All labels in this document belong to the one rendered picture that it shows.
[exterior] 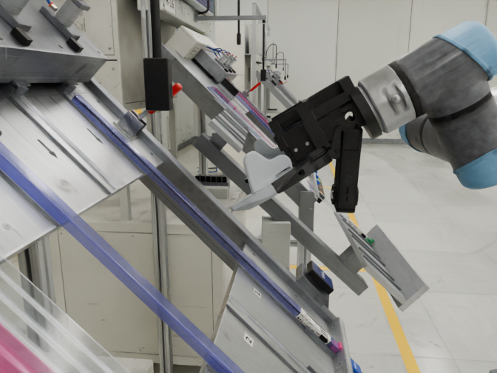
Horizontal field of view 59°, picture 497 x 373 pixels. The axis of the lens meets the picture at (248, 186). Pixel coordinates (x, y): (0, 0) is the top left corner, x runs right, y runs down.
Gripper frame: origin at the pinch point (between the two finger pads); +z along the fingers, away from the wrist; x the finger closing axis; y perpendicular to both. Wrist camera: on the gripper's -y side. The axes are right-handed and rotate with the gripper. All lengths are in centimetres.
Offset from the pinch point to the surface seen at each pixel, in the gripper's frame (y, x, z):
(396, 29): -1, -749, -198
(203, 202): 1.0, -8.0, 7.4
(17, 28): 28.3, 13.5, 7.3
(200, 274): -31, -85, 48
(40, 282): 2.5, -10.1, 41.5
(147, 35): 45, -82, 19
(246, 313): -10.7, 10.1, 4.1
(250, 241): -8.1, -8.0, 4.2
